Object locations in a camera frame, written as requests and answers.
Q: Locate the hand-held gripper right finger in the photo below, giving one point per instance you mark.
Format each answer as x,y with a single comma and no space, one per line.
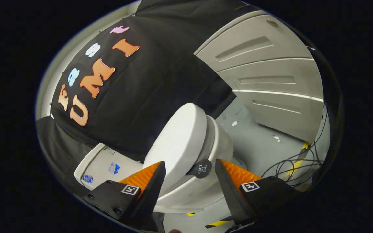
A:
231,194

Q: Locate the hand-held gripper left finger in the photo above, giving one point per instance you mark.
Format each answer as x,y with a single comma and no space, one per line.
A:
151,194

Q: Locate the round black lid tab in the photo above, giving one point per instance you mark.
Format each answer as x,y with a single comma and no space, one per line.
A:
200,168

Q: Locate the black backdrop cloth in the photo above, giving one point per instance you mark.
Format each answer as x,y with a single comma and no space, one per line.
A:
151,84

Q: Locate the white drawer cabinet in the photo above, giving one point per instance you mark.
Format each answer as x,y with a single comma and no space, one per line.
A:
270,71

